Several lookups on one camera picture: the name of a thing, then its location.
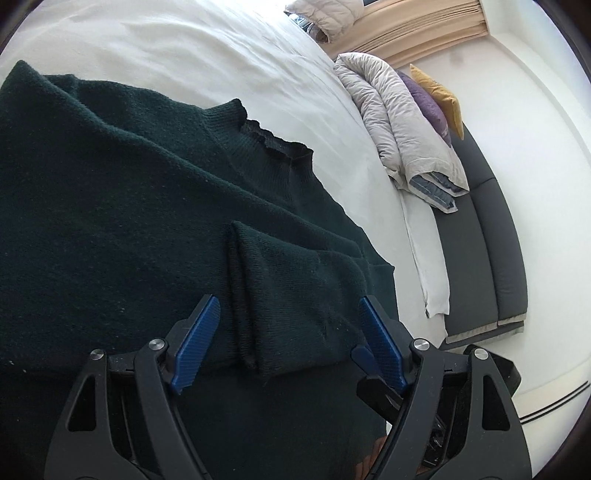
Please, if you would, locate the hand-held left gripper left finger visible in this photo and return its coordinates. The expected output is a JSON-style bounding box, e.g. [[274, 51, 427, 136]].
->
[[44, 294, 221, 480]]

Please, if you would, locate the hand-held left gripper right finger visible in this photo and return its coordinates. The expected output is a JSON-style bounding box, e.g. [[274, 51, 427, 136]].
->
[[350, 295, 534, 480]]

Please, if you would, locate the dark green knit sweater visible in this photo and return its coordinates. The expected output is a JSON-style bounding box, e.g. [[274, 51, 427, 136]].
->
[[0, 60, 400, 480]]

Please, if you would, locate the dark grey sofa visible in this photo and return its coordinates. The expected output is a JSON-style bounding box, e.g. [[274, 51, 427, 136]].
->
[[431, 122, 529, 350]]

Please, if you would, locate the blue striped cloth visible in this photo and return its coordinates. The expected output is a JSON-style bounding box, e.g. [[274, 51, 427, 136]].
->
[[410, 173, 461, 214]]

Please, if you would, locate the grey quilted duvet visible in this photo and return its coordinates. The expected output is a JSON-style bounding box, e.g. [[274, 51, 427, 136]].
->
[[333, 52, 470, 195]]

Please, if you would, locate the purple cushion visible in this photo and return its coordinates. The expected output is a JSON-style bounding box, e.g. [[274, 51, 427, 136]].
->
[[398, 70, 455, 148]]

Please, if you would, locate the yellow cushion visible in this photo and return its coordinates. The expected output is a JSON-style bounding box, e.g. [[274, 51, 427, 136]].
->
[[409, 64, 465, 140]]

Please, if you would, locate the white bed sheet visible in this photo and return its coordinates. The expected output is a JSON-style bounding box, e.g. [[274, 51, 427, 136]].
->
[[0, 0, 452, 320]]

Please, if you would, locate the beige curtain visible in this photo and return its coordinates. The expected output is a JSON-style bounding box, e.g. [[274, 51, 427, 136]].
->
[[318, 0, 488, 68]]

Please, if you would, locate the beige down jacket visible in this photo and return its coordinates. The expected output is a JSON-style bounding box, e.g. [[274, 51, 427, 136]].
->
[[284, 0, 366, 45]]

